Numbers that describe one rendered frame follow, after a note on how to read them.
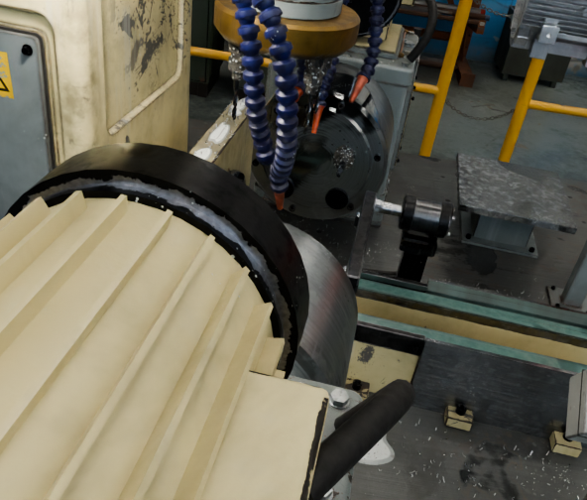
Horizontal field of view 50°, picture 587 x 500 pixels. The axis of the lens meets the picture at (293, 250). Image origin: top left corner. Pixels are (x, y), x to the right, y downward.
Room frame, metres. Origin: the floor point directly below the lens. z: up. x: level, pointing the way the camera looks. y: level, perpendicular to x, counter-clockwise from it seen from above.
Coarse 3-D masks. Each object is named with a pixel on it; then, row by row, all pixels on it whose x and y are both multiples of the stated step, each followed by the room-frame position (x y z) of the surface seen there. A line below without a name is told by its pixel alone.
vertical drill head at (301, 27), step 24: (216, 0) 0.78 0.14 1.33; (288, 0) 0.74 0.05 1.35; (312, 0) 0.75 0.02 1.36; (336, 0) 0.78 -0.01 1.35; (216, 24) 0.76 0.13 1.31; (288, 24) 0.72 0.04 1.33; (312, 24) 0.73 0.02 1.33; (336, 24) 0.75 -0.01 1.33; (264, 48) 0.72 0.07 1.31; (312, 48) 0.72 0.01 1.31; (336, 48) 0.74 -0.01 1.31; (240, 72) 0.77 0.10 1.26; (312, 72) 0.75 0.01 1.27
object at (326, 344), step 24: (312, 240) 0.57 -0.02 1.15; (312, 264) 0.53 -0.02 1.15; (336, 264) 0.57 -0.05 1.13; (312, 288) 0.50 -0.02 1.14; (336, 288) 0.53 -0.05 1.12; (312, 312) 0.47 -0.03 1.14; (336, 312) 0.50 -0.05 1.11; (312, 336) 0.44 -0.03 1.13; (336, 336) 0.47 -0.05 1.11; (312, 360) 0.41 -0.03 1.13; (336, 360) 0.45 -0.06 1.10; (336, 384) 0.43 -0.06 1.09
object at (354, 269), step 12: (372, 192) 0.93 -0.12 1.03; (372, 204) 0.89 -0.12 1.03; (360, 216) 0.85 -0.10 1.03; (372, 216) 0.86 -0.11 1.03; (360, 228) 0.81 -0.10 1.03; (360, 240) 0.78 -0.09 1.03; (360, 252) 0.75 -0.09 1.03; (348, 264) 0.72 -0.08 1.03; (360, 264) 0.72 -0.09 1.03; (348, 276) 0.69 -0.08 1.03; (360, 276) 0.69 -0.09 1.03
